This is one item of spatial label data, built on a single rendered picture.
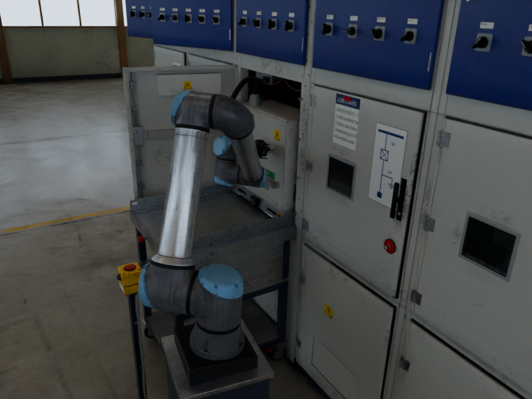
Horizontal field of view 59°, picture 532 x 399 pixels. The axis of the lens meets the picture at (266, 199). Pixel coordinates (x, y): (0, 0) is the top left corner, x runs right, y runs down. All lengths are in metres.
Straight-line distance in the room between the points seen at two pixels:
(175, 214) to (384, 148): 0.80
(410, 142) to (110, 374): 2.02
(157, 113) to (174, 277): 1.31
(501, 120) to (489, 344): 0.70
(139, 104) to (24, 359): 1.59
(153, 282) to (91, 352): 1.50
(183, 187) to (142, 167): 1.20
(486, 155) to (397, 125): 0.36
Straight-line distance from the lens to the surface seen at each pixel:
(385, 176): 1.81
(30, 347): 3.21
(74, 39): 13.29
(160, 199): 2.65
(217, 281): 1.53
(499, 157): 1.51
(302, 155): 2.25
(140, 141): 2.67
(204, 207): 2.63
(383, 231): 1.88
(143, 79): 2.64
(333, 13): 1.99
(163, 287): 1.58
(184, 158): 1.56
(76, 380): 2.90
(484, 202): 1.56
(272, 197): 2.45
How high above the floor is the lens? 1.89
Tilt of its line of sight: 23 degrees down
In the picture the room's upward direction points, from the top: 1 degrees clockwise
